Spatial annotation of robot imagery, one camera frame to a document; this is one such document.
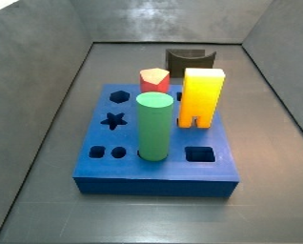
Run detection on blue foam shape board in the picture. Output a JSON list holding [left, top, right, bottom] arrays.
[[72, 84, 238, 197]]

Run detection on green cylinder block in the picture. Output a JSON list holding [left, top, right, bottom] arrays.
[[136, 91, 173, 161]]

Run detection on red pentagon prism block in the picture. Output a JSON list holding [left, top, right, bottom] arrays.
[[140, 68, 169, 92]]

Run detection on yellow arch block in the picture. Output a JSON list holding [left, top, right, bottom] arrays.
[[178, 68, 225, 129]]

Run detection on dark grey angled bracket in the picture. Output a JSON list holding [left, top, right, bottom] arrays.
[[165, 49, 216, 78]]

